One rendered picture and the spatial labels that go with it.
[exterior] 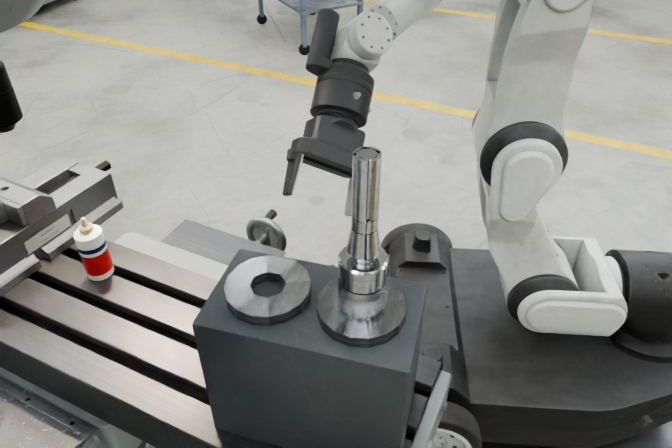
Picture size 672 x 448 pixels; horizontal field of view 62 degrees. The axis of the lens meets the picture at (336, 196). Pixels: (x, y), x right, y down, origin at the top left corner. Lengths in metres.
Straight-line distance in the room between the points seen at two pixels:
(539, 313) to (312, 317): 0.69
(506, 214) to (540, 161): 0.11
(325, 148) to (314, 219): 1.66
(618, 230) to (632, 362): 1.39
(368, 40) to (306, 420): 0.52
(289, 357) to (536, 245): 0.67
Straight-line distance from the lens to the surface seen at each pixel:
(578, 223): 2.65
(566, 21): 0.88
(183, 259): 1.11
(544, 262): 1.16
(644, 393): 1.30
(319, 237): 2.35
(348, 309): 0.54
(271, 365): 0.58
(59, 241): 1.02
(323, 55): 0.85
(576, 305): 1.19
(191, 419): 0.74
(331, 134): 0.81
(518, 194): 0.98
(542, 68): 0.93
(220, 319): 0.58
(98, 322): 0.88
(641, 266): 1.27
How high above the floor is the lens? 1.52
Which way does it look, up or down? 36 degrees down
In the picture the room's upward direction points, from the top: straight up
